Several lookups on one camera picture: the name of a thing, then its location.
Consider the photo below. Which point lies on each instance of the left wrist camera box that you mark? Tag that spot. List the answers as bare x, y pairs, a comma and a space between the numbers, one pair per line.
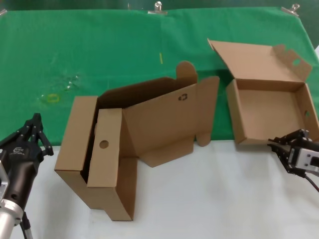
3, 184

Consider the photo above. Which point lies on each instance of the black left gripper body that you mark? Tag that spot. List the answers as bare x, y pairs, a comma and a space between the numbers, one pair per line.
22, 164

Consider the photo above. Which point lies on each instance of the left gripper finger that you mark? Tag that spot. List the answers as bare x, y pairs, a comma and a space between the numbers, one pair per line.
23, 130
45, 143

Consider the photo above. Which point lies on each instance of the yellow rubber band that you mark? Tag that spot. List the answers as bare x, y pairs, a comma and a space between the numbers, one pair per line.
48, 98

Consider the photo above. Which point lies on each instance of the small cardboard box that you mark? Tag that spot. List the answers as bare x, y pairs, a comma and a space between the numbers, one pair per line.
269, 109

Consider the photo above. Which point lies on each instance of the large outer cardboard box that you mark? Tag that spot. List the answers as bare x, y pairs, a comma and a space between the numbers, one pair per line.
74, 134

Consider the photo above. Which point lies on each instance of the thin yellow stick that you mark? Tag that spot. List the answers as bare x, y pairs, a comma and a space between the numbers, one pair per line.
161, 58

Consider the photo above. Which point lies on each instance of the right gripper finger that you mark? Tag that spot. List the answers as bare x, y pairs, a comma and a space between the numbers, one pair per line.
291, 137
280, 152

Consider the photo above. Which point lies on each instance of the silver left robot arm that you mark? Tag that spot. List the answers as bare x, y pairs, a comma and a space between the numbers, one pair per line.
8, 216

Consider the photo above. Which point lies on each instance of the cardboard box with round hole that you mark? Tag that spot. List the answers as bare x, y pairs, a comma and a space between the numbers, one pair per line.
106, 161

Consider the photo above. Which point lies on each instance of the clear plastic film scrap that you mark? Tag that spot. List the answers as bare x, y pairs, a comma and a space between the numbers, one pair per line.
71, 83

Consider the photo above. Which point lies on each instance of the green table cloth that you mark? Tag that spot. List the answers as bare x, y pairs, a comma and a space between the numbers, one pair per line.
124, 44

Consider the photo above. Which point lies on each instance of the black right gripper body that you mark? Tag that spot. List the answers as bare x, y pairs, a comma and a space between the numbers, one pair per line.
295, 171

